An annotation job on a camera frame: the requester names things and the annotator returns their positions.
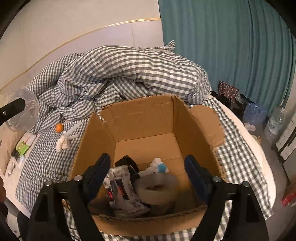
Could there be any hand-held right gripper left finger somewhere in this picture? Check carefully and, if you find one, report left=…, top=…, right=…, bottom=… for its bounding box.
left=26, top=153, right=111, bottom=241

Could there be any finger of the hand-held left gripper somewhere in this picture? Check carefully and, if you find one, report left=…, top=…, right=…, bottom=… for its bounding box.
left=0, top=98, right=26, bottom=126

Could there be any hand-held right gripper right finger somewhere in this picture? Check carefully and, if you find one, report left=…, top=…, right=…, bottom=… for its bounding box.
left=184, top=155, right=270, bottom=241

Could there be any clear plastic bottle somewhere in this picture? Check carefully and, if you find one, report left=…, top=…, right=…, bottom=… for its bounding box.
left=5, top=89, right=38, bottom=132

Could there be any black wallet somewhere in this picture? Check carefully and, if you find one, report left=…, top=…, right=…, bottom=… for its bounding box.
left=115, top=156, right=140, bottom=183

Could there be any floral zip pouch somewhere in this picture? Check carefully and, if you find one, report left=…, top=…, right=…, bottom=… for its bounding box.
left=103, top=167, right=151, bottom=217

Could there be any white and blue toy figure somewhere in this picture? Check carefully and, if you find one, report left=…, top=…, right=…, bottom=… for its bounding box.
left=139, top=158, right=170, bottom=176

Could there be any tape roll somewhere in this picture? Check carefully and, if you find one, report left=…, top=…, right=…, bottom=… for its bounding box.
left=134, top=174, right=178, bottom=205

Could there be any white curved tube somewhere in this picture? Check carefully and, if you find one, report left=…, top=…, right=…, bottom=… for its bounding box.
left=66, top=122, right=82, bottom=139

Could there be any cardboard box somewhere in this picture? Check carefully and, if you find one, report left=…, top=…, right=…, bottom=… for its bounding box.
left=69, top=94, right=226, bottom=237

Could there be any person's left forearm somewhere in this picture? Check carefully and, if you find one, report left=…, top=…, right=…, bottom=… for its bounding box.
left=0, top=176, right=8, bottom=216

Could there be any beige pillow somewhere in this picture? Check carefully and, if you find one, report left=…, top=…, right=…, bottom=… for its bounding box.
left=0, top=132, right=19, bottom=176

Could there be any green snack packet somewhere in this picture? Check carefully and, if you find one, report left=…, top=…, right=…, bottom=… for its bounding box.
left=16, top=141, right=30, bottom=157

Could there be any crumpled white cloth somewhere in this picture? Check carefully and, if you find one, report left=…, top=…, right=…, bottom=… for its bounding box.
left=56, top=131, right=71, bottom=152

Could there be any black bag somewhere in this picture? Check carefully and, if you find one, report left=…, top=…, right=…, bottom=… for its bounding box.
left=211, top=91, right=255, bottom=121

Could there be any pack of water bottles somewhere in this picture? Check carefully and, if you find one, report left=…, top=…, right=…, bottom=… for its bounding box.
left=243, top=103, right=269, bottom=126

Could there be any brown patterned bag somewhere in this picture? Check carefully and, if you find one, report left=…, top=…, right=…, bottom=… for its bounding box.
left=218, top=81, right=240, bottom=98

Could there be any large water bottle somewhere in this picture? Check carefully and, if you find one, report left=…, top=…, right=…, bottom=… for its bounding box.
left=264, top=107, right=285, bottom=139

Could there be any red box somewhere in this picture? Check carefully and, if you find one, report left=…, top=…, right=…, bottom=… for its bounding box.
left=281, top=183, right=296, bottom=207

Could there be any white cabinet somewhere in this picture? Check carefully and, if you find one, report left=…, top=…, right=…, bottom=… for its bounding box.
left=276, top=120, right=296, bottom=160

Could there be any grey checkered duvet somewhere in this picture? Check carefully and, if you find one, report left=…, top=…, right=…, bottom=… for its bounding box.
left=26, top=40, right=212, bottom=133

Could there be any teal curtain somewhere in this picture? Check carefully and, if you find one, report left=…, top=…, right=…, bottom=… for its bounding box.
left=158, top=0, right=296, bottom=116

